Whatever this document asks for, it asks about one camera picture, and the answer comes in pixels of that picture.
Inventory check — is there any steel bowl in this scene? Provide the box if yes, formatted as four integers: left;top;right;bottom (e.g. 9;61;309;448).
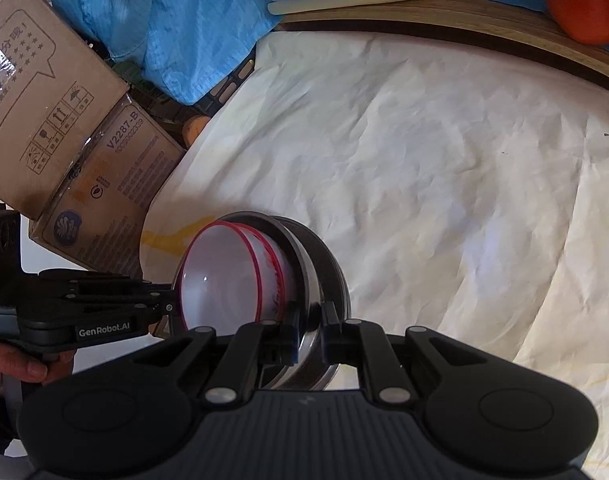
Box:
221;211;326;390

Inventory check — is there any cream paper table cover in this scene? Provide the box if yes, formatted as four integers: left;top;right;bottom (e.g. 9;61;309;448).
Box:
141;32;609;479

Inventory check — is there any orange wooden chair knob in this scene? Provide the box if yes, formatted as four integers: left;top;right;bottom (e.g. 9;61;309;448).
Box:
182;115;210;148

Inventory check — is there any person's left hand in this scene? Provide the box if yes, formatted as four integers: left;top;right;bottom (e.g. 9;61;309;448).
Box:
0;344;76;393

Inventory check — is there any wooden cutting board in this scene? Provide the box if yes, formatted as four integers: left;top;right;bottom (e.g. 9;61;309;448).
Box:
276;0;609;90

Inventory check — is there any upper cardboard box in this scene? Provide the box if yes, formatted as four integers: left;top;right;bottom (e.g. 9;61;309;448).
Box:
0;0;128;219

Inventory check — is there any white red-rimmed bowl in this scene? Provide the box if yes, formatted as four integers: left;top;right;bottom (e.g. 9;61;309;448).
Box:
175;220;261;335
234;222;296;321

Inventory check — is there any lower cardboard box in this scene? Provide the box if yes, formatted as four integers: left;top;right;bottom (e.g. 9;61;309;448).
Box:
29;96;184;278

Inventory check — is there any small steel plate with sticker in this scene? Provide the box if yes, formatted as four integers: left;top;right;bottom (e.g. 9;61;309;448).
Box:
274;217;351;390

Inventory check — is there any cardboard box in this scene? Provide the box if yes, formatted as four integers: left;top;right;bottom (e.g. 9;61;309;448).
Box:
29;96;184;278
0;0;128;219

